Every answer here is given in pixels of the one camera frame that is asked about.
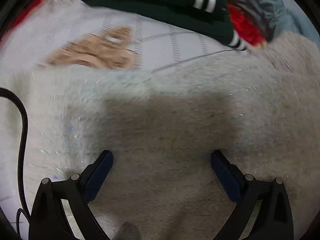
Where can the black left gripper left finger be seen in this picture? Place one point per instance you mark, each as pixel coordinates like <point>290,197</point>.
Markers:
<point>48,218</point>

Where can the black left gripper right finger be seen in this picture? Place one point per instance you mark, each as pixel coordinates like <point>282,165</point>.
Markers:
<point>274,219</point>

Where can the white fluffy sweater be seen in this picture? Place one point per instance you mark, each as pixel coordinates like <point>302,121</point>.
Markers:
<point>261,109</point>

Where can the tan cloth patch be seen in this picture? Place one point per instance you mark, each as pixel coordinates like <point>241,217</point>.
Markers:
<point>109,49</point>

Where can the red floral bed blanket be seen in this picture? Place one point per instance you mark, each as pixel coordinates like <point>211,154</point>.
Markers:
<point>239,18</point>

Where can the white quilted bed cover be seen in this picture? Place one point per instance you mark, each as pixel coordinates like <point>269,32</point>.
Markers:
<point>160,129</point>

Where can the light blue garment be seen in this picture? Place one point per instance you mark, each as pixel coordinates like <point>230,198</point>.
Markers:
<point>273,17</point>

